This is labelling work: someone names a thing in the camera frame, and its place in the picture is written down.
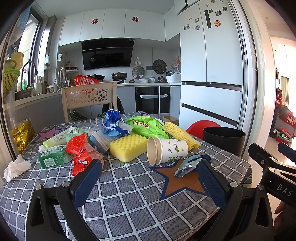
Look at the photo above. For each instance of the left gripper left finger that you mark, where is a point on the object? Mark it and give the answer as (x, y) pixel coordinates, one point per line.
(83, 183)

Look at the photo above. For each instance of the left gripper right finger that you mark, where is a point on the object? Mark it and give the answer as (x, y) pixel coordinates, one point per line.
(215, 183)

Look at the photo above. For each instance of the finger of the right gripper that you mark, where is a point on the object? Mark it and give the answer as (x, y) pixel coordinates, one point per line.
(270, 165)
(286, 151)

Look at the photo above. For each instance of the green milk carton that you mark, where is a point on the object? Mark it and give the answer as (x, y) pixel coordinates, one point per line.
(54, 156)

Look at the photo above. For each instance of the red polka dot wrapper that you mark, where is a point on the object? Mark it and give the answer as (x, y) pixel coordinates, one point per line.
(81, 160)

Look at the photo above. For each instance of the blue white tissue pack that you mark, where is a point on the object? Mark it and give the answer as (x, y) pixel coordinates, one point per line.
(102, 141)

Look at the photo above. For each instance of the light green lotion tube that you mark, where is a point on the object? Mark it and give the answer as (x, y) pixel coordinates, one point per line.
(59, 139)

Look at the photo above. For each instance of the green sponge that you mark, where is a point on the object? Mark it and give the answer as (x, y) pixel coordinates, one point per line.
(69, 136)

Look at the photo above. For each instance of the green daisy tube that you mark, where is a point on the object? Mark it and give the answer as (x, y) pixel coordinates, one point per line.
(79, 131)

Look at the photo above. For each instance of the yellow sponge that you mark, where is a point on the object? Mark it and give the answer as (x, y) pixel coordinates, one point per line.
(129, 147)

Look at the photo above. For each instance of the clear plastic wrapper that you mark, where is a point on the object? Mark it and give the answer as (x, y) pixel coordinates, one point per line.
(93, 127)

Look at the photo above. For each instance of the white tissue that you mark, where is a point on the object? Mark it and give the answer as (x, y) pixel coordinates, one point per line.
(16, 168)

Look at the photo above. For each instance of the blue plastic wrapper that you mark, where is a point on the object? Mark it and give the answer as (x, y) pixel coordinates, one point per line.
(113, 127)

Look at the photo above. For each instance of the yellow foam fruit net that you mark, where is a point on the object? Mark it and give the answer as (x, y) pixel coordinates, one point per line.
(180, 134)

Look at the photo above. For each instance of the paper cup with green print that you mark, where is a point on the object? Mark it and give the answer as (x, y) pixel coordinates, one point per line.
(161, 150)

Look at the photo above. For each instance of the green snack bag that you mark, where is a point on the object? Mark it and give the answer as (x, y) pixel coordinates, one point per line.
(147, 126)

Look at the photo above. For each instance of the black trash bin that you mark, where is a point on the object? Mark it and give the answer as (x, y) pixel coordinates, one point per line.
(228, 139)

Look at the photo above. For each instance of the black kitchen faucet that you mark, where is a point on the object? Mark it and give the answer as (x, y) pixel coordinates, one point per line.
(32, 71)

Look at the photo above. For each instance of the person right hand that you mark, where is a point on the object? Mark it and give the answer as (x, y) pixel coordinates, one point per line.
(284, 223)

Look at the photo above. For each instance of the red stool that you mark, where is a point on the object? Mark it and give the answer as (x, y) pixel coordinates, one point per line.
(197, 128)

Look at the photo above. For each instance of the grey checkered tablecloth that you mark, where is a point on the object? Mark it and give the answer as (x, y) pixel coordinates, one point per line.
(124, 204)

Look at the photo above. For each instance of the gold foil bag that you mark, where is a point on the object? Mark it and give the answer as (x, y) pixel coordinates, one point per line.
(23, 134)

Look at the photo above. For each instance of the cardboard box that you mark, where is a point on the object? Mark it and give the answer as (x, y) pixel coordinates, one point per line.
(171, 119)

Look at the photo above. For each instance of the white refrigerator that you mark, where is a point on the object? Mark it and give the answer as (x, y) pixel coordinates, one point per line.
(216, 65)

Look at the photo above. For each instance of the red plastic basket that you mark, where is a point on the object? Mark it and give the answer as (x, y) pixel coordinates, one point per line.
(82, 80)

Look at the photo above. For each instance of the black built-in oven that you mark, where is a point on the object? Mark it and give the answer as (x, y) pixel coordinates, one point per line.
(146, 99)

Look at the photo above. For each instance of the white rice cooker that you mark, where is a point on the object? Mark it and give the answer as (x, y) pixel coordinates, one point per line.
(173, 77)

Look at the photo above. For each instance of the white mop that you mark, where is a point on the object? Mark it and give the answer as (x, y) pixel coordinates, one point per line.
(159, 101)

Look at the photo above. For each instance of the black wok on stove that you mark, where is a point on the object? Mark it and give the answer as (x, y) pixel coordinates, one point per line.
(119, 76)

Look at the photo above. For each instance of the yellow green colander basket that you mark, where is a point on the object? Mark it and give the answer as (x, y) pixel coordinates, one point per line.
(10, 79)

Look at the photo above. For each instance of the black range hood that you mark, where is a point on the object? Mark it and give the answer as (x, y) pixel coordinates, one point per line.
(107, 53)

